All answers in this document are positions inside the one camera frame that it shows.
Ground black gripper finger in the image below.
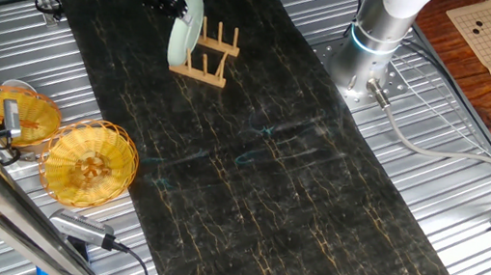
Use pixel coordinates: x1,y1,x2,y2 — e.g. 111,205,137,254
166,0,192,13
167,7,195,27

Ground pale green dish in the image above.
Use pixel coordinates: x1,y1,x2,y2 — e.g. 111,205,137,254
163,0,207,71

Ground wooden dish rack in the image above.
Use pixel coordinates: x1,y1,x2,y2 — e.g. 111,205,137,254
165,11,245,91

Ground white bowl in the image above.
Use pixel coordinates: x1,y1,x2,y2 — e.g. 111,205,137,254
1,77,39,96

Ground yellow wicker basket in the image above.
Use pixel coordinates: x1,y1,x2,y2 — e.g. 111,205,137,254
31,111,146,217
0,83,67,154

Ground black marble pattern mat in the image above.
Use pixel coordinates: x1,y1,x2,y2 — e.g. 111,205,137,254
15,0,491,275

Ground black cable tie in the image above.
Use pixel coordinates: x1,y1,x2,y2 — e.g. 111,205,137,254
32,0,66,17

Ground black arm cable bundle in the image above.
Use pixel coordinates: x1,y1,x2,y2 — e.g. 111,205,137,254
345,0,369,41

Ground silver depth camera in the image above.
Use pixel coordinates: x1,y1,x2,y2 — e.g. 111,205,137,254
0,96,28,142
45,206,121,252

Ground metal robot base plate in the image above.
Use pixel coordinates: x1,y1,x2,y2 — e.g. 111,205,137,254
303,33,416,119

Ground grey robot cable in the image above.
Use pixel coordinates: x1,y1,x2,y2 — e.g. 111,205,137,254
353,77,491,193

